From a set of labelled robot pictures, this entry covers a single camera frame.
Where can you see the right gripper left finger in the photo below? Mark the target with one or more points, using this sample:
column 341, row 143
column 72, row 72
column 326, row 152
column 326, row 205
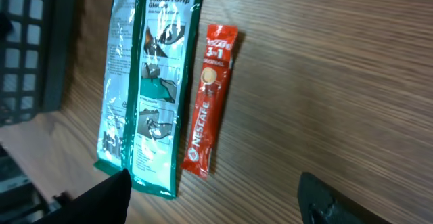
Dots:
column 106, row 203

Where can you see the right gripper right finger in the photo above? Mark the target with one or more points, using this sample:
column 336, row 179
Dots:
column 320, row 203

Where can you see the red chocolate bar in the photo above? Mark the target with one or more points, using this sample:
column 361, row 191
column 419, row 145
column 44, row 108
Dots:
column 214, row 81

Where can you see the large green white packet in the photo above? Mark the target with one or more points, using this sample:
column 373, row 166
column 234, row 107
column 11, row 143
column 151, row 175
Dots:
column 149, row 52

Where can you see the grey plastic mesh basket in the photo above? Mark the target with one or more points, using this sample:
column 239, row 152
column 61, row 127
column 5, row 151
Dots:
column 35, row 38

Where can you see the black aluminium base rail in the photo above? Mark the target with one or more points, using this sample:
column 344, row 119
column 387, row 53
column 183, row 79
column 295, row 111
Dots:
column 21, row 202

